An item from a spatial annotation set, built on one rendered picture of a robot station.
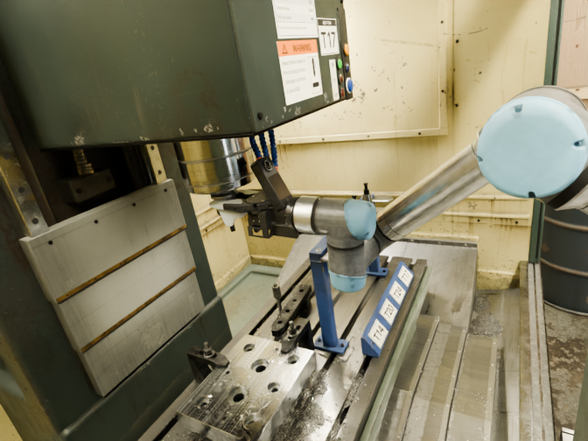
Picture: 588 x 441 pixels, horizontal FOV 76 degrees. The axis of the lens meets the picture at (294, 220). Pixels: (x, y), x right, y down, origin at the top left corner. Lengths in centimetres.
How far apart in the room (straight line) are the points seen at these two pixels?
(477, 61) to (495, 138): 111
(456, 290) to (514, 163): 120
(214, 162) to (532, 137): 53
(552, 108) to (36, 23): 89
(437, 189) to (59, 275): 92
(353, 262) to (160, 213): 75
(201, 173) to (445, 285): 121
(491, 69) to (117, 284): 146
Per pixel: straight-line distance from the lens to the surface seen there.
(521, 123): 53
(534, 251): 183
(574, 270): 285
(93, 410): 136
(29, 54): 102
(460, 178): 72
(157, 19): 71
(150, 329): 137
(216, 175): 78
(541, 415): 123
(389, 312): 127
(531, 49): 163
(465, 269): 176
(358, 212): 69
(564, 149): 52
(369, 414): 108
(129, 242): 124
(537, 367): 135
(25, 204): 110
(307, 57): 80
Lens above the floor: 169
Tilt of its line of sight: 22 degrees down
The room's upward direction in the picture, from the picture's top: 10 degrees counter-clockwise
